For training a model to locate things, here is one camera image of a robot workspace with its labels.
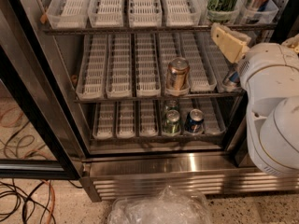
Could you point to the stainless steel fridge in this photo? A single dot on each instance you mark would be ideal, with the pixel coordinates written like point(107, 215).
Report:
point(49, 67)

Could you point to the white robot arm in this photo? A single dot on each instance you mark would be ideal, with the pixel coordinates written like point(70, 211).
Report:
point(273, 129)

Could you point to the blue redbull can middle shelf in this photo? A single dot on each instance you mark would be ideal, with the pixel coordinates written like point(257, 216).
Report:
point(231, 81)

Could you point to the green can rear bottom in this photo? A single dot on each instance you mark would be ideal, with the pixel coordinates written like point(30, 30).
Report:
point(170, 105)

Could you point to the clear plastic bag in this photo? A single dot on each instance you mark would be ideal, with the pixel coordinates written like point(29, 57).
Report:
point(169, 206)

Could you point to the blue can bottom shelf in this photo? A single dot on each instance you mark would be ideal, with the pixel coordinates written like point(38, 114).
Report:
point(194, 121)

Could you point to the gold copper can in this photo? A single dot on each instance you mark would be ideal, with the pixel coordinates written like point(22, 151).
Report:
point(177, 72)

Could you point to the bottom wire shelf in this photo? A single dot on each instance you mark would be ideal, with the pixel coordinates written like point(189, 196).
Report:
point(178, 138)

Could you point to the glass fridge door left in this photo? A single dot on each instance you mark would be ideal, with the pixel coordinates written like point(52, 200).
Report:
point(61, 168)

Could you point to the top wire shelf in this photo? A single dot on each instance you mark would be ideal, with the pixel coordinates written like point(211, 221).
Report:
point(152, 30)

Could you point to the wire shelf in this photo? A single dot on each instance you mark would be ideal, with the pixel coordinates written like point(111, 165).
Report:
point(152, 30)
point(178, 138)
point(163, 97)

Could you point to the green tall can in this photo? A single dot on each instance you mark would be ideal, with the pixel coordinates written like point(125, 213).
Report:
point(220, 11)

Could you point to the middle wire shelf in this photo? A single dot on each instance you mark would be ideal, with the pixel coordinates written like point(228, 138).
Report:
point(163, 97)

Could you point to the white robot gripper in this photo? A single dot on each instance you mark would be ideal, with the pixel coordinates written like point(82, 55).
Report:
point(270, 62)

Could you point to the green can front bottom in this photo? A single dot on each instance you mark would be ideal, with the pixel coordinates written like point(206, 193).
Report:
point(171, 122)

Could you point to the clear tray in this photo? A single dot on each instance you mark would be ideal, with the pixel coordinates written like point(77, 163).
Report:
point(103, 127)
point(119, 68)
point(148, 124)
point(145, 13)
point(125, 119)
point(65, 14)
point(106, 13)
point(147, 75)
point(181, 13)
point(93, 67)

